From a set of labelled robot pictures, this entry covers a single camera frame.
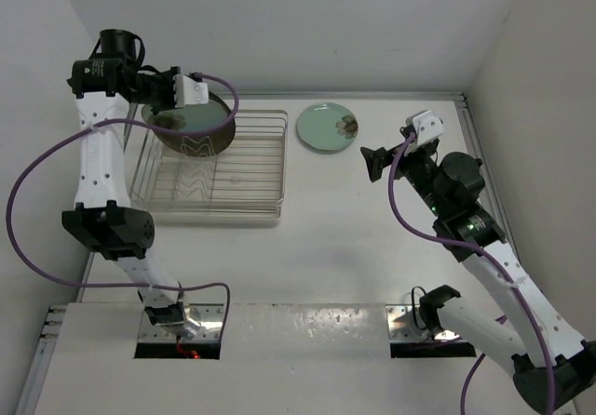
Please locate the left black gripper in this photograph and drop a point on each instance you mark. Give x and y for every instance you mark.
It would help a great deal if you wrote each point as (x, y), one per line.
(169, 78)

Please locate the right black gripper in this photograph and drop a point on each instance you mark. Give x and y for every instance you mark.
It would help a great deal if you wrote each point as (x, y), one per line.
(378, 159)

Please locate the green floral plate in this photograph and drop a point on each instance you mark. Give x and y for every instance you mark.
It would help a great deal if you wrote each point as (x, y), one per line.
(327, 127)
(192, 118)

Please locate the brown plate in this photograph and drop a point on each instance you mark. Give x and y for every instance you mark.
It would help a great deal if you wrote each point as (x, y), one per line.
(210, 145)

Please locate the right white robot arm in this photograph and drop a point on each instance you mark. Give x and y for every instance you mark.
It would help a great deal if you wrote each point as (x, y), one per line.
(549, 361)

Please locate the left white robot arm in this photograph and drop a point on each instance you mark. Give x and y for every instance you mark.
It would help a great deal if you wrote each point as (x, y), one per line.
(103, 219)

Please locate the white front cover board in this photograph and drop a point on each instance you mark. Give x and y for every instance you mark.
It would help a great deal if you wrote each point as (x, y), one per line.
(275, 359)

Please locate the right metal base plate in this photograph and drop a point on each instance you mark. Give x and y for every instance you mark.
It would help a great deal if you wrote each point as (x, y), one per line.
(405, 324)

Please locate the metal base plate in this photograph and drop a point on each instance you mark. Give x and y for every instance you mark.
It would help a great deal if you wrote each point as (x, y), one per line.
(205, 327)
(405, 324)

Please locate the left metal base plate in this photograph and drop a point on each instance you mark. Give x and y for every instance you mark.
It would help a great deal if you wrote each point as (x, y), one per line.
(205, 327)

